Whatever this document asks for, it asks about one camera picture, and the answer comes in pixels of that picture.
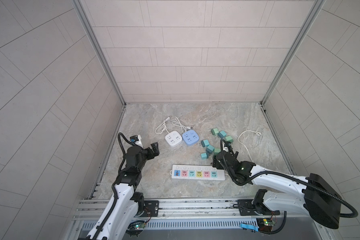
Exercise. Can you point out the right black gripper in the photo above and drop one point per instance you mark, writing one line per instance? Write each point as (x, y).
(216, 163)

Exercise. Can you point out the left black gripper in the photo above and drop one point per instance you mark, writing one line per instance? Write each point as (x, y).
(150, 155)

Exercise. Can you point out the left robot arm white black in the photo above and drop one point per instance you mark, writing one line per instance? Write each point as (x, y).
(126, 203)

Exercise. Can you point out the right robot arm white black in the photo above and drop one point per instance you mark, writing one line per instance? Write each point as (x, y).
(311, 196)

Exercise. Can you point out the green plug adapter middle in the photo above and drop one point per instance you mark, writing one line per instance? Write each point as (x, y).
(217, 151)

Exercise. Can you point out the green plug adapter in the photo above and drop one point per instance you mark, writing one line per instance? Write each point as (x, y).
(215, 131)
(229, 139)
(217, 151)

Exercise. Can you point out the green plug adapter right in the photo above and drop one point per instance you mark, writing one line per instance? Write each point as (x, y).
(229, 139)

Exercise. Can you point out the teal plug adapter upper middle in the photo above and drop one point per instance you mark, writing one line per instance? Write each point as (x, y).
(205, 143)

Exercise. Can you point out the teal plug adapter far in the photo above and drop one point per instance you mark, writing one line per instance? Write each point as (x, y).
(222, 134)

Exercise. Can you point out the green plug adapter far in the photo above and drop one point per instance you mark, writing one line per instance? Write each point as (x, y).
(215, 131)

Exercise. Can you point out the white square power socket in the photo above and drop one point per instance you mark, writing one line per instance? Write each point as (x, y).
(173, 138)

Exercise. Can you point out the blue square power socket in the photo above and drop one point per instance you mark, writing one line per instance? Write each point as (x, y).
(190, 137)

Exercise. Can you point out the white long power strip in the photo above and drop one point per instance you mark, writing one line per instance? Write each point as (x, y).
(197, 172)

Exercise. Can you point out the blue tape piece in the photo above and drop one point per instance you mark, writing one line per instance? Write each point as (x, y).
(249, 227)

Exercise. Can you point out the right circuit board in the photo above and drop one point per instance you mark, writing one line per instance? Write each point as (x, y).
(266, 225)

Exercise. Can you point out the circuit board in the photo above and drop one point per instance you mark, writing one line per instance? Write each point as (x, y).
(266, 225)
(136, 227)

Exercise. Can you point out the left circuit board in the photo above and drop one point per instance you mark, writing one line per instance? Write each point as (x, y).
(136, 227)

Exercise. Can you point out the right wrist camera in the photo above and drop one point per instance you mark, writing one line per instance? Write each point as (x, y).
(227, 147)

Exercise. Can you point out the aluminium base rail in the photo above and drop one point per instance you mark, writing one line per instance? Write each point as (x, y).
(189, 214)

